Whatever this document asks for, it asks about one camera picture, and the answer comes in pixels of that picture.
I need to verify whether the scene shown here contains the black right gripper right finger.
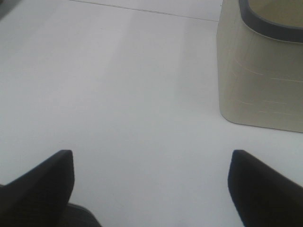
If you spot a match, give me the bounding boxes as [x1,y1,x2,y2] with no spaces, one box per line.
[228,150,303,227]

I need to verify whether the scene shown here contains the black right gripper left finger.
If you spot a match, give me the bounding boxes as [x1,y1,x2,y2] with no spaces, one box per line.
[0,150,101,227]

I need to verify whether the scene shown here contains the beige basket with grey rim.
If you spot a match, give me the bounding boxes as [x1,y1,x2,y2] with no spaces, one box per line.
[216,0,303,132]

